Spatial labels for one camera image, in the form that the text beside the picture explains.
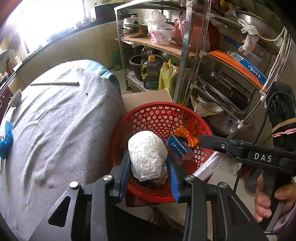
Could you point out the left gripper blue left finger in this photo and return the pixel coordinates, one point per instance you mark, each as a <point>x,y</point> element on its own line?
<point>123,176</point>

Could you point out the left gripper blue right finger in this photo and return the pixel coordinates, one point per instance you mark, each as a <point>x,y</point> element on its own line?
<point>176,176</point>

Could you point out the red white medicine box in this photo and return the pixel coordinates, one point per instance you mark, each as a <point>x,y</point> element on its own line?
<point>205,171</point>

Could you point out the blue Yunnan Baiyao box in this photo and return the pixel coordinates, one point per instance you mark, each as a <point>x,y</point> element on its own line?
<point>179,146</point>

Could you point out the white paper ball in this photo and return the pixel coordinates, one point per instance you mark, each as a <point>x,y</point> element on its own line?
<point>148,155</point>

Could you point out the orange wrapper bundle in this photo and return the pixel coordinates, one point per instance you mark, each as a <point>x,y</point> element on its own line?
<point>188,136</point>

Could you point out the blue plastic bag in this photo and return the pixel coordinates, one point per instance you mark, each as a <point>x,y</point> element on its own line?
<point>7,141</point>

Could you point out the person's right hand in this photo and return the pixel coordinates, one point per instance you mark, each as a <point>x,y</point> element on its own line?
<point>285,194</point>

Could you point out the red plastic basket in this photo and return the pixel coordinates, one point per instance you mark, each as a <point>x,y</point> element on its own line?
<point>162,118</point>

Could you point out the grey table cloth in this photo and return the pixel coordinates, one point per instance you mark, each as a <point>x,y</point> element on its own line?
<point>61,134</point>

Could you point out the cardboard box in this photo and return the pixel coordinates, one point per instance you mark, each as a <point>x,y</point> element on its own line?
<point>133,100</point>

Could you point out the yellow plastic bag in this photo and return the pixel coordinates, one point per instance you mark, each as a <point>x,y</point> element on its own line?
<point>168,77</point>

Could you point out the long thin white stick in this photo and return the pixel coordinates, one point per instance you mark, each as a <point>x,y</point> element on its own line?
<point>54,83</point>

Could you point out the cooking oil bottle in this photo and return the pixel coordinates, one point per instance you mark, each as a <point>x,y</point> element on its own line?
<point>150,72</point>

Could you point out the black plastic bucket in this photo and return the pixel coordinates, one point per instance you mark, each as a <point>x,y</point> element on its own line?
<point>136,66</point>

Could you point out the metal storage shelf rack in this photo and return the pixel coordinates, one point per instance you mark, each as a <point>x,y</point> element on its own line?
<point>229,51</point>

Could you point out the white ceramic bowl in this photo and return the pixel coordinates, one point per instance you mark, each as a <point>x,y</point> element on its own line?
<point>15,99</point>

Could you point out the yellow lower cabinets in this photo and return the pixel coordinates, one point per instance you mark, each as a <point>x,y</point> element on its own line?
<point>94,43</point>

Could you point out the steel pot with lid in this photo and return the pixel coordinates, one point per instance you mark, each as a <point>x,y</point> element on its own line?
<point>135,30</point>

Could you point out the white pink plastic bag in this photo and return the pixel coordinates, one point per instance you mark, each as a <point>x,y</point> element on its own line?
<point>161,33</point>

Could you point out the black microwave oven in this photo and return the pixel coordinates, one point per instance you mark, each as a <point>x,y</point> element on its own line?
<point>104,12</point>

